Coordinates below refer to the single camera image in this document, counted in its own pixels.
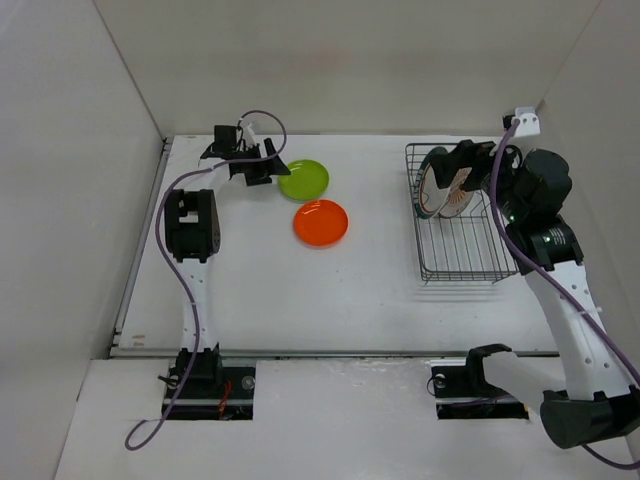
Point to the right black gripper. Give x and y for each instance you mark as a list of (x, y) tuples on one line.
[(465, 154)]

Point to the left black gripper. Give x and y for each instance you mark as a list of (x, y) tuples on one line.
[(264, 169)]

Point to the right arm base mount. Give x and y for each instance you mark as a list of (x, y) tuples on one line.
[(457, 398)]

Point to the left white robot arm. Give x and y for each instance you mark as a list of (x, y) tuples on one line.
[(188, 235)]

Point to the black wire dish rack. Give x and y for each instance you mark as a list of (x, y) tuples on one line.
[(464, 248)]

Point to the lime green plate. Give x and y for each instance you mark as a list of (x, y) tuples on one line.
[(308, 180)]

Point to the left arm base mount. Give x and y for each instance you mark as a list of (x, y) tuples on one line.
[(205, 399)]

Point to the orange sunburst patterned plate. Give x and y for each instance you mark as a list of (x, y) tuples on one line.
[(458, 199)]

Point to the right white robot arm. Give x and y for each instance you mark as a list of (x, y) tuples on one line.
[(598, 398)]

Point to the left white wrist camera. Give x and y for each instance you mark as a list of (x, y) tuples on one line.
[(248, 133)]

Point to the green rimmed white plate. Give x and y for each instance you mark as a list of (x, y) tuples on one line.
[(428, 199)]

